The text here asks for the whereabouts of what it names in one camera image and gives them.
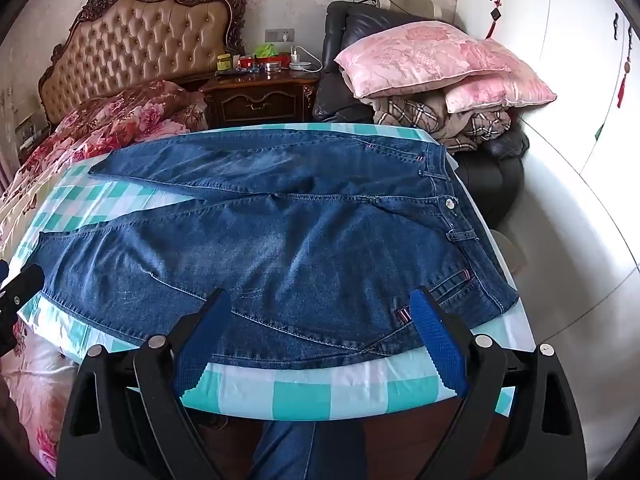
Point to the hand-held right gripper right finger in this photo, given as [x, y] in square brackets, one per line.
[437, 340]

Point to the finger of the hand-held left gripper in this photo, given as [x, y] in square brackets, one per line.
[22, 285]

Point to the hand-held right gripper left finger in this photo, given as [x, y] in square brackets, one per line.
[202, 345]

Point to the blue denim pants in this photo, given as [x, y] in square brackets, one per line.
[300, 240]

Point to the green white checked tablecloth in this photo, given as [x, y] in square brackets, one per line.
[300, 395]

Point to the person's leg in jeans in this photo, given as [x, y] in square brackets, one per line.
[300, 450]

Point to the red floral quilt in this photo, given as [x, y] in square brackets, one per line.
[125, 115]

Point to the beige plaid blanket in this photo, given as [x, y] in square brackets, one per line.
[430, 115]

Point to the dark wooden nightstand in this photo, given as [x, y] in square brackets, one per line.
[260, 100]

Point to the small pink floral pillow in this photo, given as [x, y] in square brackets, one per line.
[500, 92]

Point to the white wardrobe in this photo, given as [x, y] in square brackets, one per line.
[565, 110]

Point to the tufted leather bed headboard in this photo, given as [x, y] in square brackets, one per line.
[140, 40]

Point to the yellow lid jar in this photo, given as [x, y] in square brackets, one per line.
[224, 62]

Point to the large pink floral pillow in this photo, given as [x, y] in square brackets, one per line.
[425, 55]

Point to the round metal tin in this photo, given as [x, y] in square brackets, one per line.
[273, 68]

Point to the green plastic bag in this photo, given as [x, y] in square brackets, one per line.
[265, 50]

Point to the red knot tassel ornament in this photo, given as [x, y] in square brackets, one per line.
[623, 85]
[494, 22]

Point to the black leather armchair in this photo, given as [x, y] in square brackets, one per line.
[350, 25]

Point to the grey wall socket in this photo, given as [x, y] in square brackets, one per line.
[279, 36]

